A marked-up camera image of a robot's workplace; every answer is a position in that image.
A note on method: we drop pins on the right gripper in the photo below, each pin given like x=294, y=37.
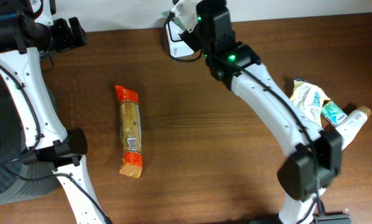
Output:
x=217, y=8

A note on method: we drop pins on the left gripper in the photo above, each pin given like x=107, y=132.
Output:
x=59, y=35

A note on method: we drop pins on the orange spaghetti packet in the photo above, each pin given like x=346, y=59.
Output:
x=130, y=127

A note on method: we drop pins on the cream snack bag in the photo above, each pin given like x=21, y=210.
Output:
x=309, y=99

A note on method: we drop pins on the small teal tissue pack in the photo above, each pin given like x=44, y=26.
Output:
x=333, y=113

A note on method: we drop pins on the white bottle with wooden cap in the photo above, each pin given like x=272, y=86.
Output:
x=352, y=124

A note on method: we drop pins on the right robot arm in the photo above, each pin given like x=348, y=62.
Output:
x=313, y=155

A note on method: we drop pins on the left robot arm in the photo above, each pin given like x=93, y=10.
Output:
x=29, y=33

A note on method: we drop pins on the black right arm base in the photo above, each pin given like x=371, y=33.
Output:
x=334, y=218

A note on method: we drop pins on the white barcode scanner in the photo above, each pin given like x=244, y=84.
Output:
x=178, y=48

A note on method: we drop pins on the grey plastic mesh basket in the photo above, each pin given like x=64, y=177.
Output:
x=12, y=142

